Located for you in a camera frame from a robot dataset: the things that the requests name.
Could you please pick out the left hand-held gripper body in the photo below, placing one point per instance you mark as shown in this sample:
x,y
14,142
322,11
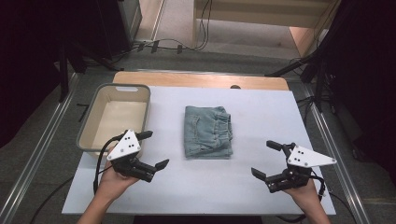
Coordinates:
x,y
124,146

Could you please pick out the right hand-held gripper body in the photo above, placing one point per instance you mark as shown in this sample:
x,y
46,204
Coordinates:
x,y
306,158

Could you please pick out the beige plastic basket grey rim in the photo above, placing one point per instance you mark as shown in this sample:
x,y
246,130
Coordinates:
x,y
121,115

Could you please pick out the person's right hand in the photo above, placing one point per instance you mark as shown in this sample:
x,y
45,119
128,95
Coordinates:
x,y
306,196

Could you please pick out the person's left hand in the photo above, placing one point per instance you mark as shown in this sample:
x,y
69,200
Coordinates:
x,y
112,185

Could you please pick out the white table mat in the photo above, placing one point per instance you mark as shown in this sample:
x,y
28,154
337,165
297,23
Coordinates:
x,y
218,186

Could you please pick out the black metal stand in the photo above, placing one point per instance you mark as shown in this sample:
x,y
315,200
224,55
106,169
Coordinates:
x,y
63,81
319,90

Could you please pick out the dark table grommet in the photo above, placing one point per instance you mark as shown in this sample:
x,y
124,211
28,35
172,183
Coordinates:
x,y
235,86

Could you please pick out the black power plug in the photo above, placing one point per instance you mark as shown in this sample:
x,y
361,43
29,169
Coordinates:
x,y
179,48
154,46

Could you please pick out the white power strip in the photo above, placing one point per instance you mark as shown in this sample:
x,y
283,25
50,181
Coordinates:
x,y
143,41

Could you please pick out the black curtain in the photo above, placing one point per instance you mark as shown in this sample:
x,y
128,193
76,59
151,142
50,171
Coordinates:
x,y
367,77
25,62

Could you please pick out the light wooden furniture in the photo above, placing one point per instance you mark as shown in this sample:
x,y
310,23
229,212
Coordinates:
x,y
299,37

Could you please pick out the aluminium frame rail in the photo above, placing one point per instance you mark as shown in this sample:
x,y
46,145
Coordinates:
x,y
350,186
38,149

